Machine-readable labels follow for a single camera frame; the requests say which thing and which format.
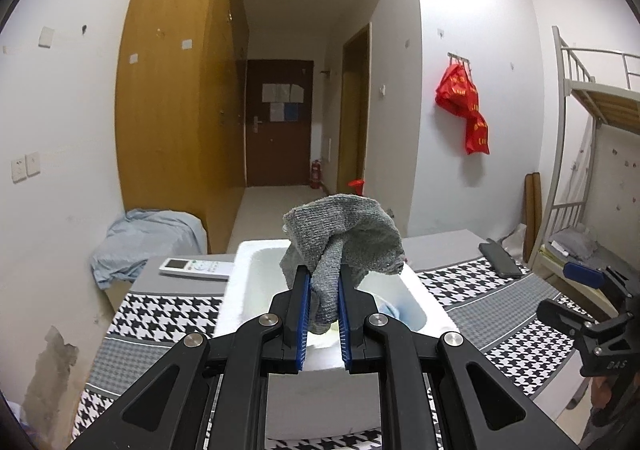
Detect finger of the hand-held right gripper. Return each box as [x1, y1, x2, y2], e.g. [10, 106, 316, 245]
[537, 298, 601, 346]
[562, 260, 631, 303]

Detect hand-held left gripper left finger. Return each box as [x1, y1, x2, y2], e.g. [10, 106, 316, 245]
[65, 265, 313, 450]

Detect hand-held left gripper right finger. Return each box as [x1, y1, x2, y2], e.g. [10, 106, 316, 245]
[337, 266, 583, 450]

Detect white foam box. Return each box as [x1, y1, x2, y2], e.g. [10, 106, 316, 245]
[214, 237, 461, 441]

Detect grey sock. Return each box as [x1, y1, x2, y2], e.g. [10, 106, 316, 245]
[280, 195, 405, 336]

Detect grey folded bedding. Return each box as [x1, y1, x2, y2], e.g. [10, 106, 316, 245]
[547, 229, 598, 261]

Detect blue face mask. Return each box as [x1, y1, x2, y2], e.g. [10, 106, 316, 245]
[375, 297, 416, 331]

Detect white plastic bag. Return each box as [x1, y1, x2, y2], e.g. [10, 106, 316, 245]
[500, 222, 528, 256]

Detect wooden boards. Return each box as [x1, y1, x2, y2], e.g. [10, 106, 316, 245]
[522, 172, 543, 263]

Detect black smartphone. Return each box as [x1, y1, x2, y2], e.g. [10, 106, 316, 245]
[478, 240, 522, 279]

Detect white hanging cloth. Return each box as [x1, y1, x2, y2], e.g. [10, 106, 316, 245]
[570, 130, 596, 181]

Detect white remote control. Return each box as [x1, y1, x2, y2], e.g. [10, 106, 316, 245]
[159, 257, 235, 281]

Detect houndstooth tablecloth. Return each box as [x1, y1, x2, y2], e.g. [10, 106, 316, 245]
[70, 250, 596, 450]

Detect dark brown door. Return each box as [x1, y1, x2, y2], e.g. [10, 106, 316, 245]
[245, 59, 315, 188]

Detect red cloth bag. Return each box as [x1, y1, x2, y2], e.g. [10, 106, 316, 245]
[465, 110, 491, 156]
[435, 62, 481, 116]

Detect light blue cloth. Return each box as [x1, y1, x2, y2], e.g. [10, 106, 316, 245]
[90, 209, 207, 290]

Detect metal bunk bed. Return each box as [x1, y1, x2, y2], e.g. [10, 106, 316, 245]
[530, 25, 640, 331]

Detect light wooden side door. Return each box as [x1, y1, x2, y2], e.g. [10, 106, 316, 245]
[337, 22, 373, 198]

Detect wooden wardrobe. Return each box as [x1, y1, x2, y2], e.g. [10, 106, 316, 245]
[115, 0, 250, 241]

